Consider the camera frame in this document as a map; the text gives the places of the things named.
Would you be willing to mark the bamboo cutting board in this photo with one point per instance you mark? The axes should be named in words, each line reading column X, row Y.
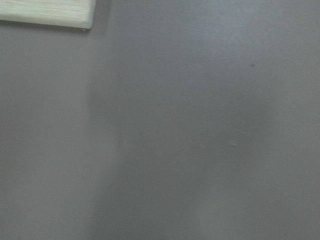
column 64, row 13

